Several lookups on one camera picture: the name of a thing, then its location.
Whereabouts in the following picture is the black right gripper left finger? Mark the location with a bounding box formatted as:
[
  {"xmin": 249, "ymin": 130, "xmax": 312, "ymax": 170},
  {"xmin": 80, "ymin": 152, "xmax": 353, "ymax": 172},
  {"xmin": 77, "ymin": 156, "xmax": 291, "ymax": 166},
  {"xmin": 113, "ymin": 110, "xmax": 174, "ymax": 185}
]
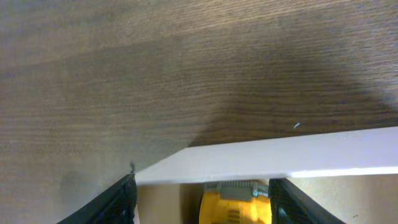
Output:
[{"xmin": 59, "ymin": 163, "xmax": 137, "ymax": 224}]

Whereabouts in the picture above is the pink cardboard box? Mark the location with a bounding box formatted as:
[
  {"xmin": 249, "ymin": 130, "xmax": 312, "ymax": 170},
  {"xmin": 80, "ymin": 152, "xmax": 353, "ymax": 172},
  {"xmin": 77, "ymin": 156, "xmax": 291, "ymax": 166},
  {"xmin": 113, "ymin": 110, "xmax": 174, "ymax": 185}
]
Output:
[{"xmin": 136, "ymin": 127, "xmax": 397, "ymax": 223}]

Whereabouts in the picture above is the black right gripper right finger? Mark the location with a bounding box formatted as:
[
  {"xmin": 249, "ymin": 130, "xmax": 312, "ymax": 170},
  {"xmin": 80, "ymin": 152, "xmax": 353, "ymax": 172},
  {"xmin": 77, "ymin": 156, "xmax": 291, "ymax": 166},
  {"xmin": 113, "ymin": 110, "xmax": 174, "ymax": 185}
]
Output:
[{"xmin": 269, "ymin": 179, "xmax": 344, "ymax": 224}]

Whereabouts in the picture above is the grey and yellow toy truck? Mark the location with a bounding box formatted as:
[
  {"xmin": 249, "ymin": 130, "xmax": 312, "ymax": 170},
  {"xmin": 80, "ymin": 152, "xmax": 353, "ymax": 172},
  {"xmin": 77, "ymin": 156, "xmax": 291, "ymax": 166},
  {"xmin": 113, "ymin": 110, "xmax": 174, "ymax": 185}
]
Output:
[{"xmin": 198, "ymin": 180, "xmax": 272, "ymax": 224}]

